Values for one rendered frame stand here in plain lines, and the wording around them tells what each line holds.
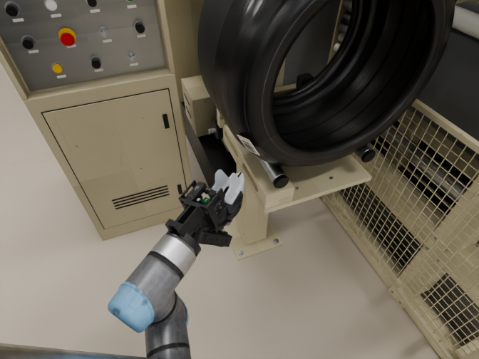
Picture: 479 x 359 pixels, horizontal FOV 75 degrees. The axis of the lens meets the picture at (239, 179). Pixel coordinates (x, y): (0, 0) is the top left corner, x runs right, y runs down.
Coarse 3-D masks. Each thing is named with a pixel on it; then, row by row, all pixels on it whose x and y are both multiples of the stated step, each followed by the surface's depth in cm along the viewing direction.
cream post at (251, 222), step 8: (280, 72) 103; (280, 80) 106; (248, 192) 141; (248, 200) 145; (256, 200) 148; (248, 208) 150; (256, 208) 152; (240, 216) 164; (248, 216) 154; (256, 216) 157; (264, 216) 160; (240, 224) 169; (248, 224) 159; (256, 224) 162; (264, 224) 165; (240, 232) 174; (248, 232) 164; (256, 232) 167; (264, 232) 171; (248, 240) 170; (256, 240) 173
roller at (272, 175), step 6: (264, 162) 86; (264, 168) 86; (270, 168) 84; (276, 168) 83; (270, 174) 84; (276, 174) 82; (282, 174) 82; (270, 180) 84; (276, 180) 82; (282, 180) 82; (288, 180) 83; (276, 186) 83; (282, 186) 84
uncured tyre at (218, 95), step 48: (240, 0) 54; (288, 0) 51; (384, 0) 84; (432, 0) 60; (240, 48) 56; (288, 48) 55; (384, 48) 89; (432, 48) 68; (240, 96) 61; (288, 96) 98; (336, 96) 100; (384, 96) 89; (288, 144) 73; (336, 144) 82
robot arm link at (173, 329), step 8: (176, 296) 57; (176, 304) 56; (184, 304) 63; (176, 312) 57; (184, 312) 60; (168, 320) 55; (176, 320) 56; (184, 320) 58; (152, 328) 55; (160, 328) 54; (168, 328) 54; (176, 328) 55; (184, 328) 56; (152, 336) 54; (160, 336) 54; (168, 336) 54; (176, 336) 54; (184, 336) 55; (152, 344) 53; (160, 344) 53
